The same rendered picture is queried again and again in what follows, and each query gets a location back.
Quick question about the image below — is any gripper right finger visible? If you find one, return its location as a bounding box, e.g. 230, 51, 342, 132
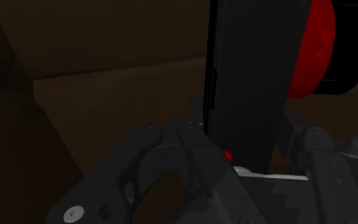
277, 104, 358, 224

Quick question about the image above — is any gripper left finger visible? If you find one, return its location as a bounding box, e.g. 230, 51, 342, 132
45, 97, 240, 224

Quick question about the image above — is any black slab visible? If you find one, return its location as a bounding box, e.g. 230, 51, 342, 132
202, 0, 313, 175

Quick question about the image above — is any red and black cylinder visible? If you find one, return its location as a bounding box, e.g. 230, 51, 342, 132
287, 0, 358, 99

